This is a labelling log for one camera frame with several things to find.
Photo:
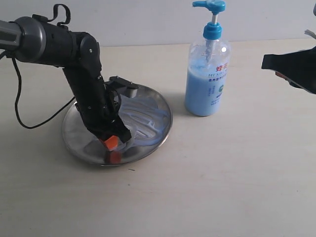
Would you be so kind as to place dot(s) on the smeared light blue paste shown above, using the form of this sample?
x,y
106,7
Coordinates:
x,y
146,121

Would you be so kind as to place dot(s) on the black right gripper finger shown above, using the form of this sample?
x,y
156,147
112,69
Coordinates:
x,y
298,68

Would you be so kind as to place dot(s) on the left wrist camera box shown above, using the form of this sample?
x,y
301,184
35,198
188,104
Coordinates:
x,y
122,86

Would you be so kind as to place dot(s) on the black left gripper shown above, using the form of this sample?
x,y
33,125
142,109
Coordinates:
x,y
99,106

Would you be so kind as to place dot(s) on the round stainless steel plate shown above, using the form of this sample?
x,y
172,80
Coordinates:
x,y
86,147

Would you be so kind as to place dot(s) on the blue lotion pump bottle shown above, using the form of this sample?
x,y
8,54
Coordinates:
x,y
208,63

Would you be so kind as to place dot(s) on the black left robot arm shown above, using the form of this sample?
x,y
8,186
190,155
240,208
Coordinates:
x,y
35,40

